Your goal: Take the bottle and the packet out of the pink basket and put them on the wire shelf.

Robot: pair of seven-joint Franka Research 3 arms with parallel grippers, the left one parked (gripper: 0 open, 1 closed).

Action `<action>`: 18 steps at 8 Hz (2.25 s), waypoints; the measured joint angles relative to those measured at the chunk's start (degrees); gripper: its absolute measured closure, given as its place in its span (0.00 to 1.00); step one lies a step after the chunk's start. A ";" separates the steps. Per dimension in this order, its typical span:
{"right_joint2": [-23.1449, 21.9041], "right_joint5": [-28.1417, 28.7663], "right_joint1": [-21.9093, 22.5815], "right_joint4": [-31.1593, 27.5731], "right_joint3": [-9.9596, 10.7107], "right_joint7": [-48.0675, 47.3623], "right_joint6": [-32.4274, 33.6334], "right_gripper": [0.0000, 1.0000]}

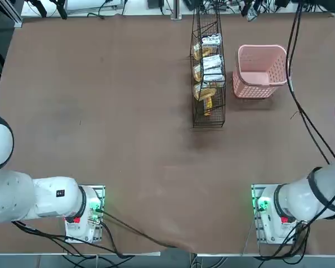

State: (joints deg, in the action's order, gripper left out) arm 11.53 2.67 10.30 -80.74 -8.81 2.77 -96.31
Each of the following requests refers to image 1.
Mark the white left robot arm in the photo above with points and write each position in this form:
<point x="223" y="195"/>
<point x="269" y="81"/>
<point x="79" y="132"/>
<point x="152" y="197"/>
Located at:
<point x="50" y="201"/>

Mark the aluminium profile bar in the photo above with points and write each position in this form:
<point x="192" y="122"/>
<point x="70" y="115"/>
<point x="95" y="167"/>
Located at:
<point x="15" y="19"/>

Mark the aluminium frame post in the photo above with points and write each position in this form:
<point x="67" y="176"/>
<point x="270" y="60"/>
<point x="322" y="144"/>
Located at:
<point x="176" y="9"/>

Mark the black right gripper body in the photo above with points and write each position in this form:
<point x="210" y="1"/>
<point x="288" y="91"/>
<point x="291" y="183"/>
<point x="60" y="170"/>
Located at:
<point x="248" y="5"/>

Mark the yellow red biscuit box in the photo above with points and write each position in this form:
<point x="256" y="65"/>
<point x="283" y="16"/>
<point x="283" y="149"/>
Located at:
<point x="208" y="106"/>

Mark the black tripod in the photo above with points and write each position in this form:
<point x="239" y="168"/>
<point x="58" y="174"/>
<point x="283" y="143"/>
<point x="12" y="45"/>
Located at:
<point x="62" y="9"/>

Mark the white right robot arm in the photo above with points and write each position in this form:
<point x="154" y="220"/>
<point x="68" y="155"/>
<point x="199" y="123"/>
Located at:
<point x="301" y="201"/>

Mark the pink plastic basket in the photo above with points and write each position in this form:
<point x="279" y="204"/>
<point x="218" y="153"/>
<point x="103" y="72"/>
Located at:
<point x="251" y="90"/>

